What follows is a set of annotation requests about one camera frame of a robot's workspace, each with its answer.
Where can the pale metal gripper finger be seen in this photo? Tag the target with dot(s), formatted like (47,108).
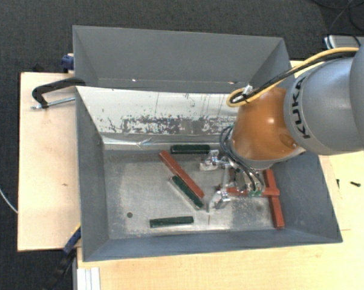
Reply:
(211,161)
(222,199)

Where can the dark green flat block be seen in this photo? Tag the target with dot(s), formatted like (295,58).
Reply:
(186,190)
(190,149)
(171,221)

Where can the red-brown flat block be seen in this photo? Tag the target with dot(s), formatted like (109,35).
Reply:
(275,207)
(182,174)
(271,191)

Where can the grey metal bin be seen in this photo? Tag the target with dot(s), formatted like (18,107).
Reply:
(157,189)

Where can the small black screw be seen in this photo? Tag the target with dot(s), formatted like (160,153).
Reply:
(355,184)

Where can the pale wood flat board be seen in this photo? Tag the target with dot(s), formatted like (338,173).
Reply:
(46,162)

